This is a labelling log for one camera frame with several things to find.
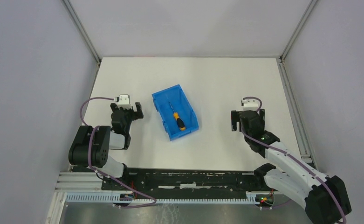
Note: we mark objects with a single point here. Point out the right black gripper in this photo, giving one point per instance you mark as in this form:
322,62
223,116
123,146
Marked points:
235,117

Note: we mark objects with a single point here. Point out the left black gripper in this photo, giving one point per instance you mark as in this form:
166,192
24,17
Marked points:
127,112

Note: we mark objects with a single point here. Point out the orange black handle screwdriver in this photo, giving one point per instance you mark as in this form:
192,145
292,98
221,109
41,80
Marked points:
177,118

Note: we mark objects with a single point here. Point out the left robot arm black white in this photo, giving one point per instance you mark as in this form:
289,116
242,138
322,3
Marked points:
91,145

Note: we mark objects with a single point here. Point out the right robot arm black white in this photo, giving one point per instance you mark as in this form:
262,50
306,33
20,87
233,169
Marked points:
324,199

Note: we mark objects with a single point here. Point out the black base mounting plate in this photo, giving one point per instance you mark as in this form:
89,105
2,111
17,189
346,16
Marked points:
194,184

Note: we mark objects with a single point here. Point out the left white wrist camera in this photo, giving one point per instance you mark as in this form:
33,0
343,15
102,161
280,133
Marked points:
123,101

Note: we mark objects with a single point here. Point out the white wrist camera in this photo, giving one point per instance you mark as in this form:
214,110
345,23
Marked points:
250,104
123,101

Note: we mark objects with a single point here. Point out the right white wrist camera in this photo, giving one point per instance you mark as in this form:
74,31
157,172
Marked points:
250,104

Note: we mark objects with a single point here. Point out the left aluminium corner post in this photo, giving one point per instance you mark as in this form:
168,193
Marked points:
82,31

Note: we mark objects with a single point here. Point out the aluminium corner post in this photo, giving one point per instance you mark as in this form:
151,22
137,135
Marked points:
82,31
311,6

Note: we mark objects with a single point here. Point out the aluminium front rail frame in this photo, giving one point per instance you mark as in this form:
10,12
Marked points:
81,181

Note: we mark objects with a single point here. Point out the white slotted cable duct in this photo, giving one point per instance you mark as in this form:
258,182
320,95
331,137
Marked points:
119,198

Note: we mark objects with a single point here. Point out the right aluminium corner post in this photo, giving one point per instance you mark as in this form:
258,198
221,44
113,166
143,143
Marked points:
311,6

